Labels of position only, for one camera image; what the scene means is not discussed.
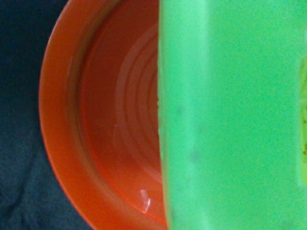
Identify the black tablecloth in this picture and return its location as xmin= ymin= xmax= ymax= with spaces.
xmin=0 ymin=0 xmax=89 ymax=230

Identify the green toy watering can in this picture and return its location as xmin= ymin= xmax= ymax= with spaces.
xmin=158 ymin=0 xmax=307 ymax=230

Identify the red plastic plate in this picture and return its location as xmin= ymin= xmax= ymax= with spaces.
xmin=39 ymin=0 xmax=167 ymax=230

